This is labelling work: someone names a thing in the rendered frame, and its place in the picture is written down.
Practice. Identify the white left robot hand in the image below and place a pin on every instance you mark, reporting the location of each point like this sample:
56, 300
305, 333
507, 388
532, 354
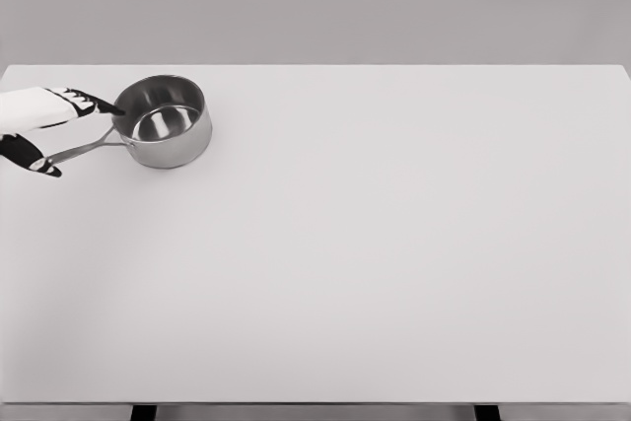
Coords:
44, 106

